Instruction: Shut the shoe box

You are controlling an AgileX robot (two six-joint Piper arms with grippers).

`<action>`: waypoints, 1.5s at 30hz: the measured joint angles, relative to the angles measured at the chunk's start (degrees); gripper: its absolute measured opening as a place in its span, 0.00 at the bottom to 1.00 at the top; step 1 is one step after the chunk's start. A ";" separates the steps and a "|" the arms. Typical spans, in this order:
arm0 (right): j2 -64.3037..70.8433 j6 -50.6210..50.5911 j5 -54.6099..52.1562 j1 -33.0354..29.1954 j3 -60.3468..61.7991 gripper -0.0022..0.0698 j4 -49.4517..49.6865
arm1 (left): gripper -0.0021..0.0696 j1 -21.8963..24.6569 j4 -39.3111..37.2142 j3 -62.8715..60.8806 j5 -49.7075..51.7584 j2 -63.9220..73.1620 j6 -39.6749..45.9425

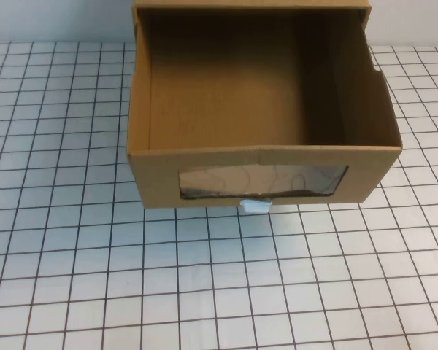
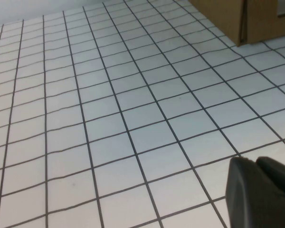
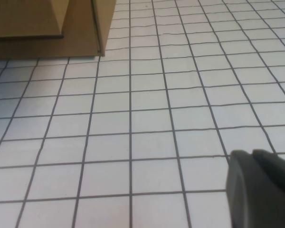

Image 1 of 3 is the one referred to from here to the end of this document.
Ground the cardboard drawer with bent window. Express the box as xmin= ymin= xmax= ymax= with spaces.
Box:
xmin=126 ymin=6 xmax=403 ymax=210

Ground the tall cardboard shoe box shell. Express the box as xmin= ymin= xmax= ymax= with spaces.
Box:
xmin=132 ymin=0 xmax=373 ymax=15

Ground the white grid tablecloth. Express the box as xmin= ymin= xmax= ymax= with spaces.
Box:
xmin=0 ymin=40 xmax=438 ymax=350

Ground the white oblong drawer handle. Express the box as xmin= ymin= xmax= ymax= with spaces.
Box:
xmin=239 ymin=198 xmax=272 ymax=217

